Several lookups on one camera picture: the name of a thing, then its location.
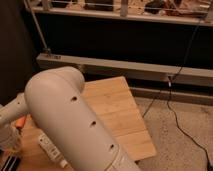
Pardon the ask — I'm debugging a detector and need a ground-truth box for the black cable on floor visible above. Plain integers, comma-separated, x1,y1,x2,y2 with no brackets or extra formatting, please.
141,16,213,171

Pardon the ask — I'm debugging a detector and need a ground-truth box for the white tube bottle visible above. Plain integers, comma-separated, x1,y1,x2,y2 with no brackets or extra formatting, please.
38,133,68,168

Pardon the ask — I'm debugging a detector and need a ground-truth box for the grey metal rail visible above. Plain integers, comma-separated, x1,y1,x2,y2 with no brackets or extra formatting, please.
37,53,213,87

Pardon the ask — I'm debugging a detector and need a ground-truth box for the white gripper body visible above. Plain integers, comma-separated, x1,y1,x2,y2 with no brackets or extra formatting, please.
0,124,21,152

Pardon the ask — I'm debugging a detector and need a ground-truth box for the black striped eraser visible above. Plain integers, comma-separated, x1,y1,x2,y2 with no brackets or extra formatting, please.
0,156,21,171

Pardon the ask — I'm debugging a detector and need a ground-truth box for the upper shelf with clutter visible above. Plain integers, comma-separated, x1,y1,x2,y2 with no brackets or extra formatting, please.
23,0,213,28

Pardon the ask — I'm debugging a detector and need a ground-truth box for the metal pole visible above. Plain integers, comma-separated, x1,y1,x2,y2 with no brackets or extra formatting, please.
25,0,51,57

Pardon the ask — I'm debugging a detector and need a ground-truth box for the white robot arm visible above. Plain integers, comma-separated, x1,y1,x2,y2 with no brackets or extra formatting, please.
0,67,140,171

